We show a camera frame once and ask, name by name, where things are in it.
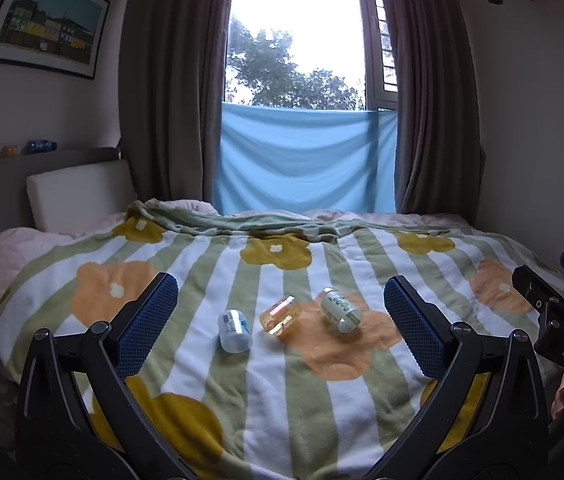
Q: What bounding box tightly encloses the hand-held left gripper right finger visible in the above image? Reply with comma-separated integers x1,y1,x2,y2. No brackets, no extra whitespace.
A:
383,275,549,456

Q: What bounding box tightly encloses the white cushion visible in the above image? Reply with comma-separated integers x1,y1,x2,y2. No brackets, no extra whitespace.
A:
26,160,138,235

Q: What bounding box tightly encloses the light blue cloth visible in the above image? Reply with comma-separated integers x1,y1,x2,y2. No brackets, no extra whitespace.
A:
212,101,399,215

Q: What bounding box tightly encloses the grey-brown curtain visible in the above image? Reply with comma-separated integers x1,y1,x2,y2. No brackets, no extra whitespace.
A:
118,0,235,213
389,0,485,223

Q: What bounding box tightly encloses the framed picture of houses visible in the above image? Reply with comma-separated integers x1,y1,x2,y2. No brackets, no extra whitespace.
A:
0,0,111,81

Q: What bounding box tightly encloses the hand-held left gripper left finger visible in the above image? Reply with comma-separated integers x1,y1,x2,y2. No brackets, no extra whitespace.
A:
14,272,183,461

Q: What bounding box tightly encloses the blue plastic bottle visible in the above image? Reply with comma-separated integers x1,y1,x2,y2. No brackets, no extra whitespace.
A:
24,139,58,155

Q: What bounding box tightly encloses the white bottle blue label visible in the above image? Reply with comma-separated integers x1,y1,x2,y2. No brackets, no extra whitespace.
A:
218,310,254,353

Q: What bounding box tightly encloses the white bottle green label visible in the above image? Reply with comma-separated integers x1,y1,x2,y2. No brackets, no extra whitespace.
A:
318,287,364,333

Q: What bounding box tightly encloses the window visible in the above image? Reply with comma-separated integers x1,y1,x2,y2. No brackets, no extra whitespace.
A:
224,0,399,113

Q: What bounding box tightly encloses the striped floral blanket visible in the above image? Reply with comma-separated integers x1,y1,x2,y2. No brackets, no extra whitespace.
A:
0,199,564,480

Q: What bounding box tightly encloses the clear amber bottle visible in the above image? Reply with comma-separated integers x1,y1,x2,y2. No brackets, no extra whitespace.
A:
259,296,304,337

